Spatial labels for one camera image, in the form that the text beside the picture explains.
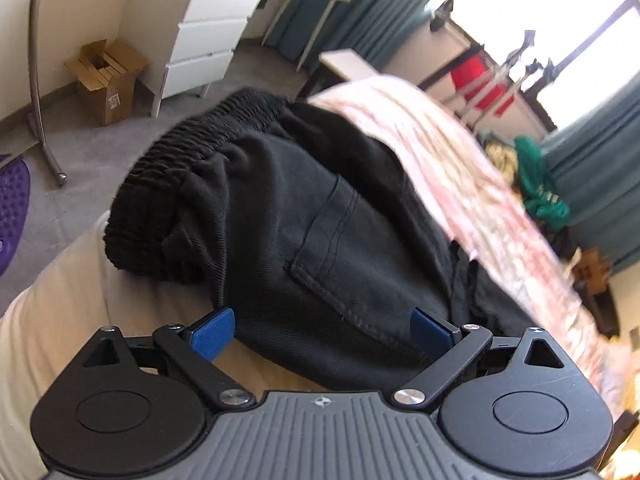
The curved metal stand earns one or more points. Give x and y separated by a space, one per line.
36 75

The white bench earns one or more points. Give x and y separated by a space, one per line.
345 64

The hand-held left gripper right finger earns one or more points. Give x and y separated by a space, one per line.
432 331

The yellow cloth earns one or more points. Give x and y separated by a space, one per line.
500 157

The teal curtain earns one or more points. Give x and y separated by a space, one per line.
365 10
595 170

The brown paper bag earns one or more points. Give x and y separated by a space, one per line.
590 270

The open cardboard box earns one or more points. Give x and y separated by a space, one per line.
107 82

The purple textured mat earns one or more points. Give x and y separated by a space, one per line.
12 210

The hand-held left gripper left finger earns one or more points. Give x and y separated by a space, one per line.
214 334

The green garment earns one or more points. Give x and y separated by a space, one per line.
540 185

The black pants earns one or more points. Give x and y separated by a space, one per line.
300 220

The white drawer chest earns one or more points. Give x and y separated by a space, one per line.
200 35

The dark bedside furniture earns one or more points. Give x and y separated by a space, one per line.
597 307

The bed with pastel sheet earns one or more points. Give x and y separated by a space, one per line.
480 200

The window with dark frame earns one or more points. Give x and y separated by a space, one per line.
550 15

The clothes drying rack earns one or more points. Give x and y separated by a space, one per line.
530 60

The red garment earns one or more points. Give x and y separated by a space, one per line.
496 99
467 72

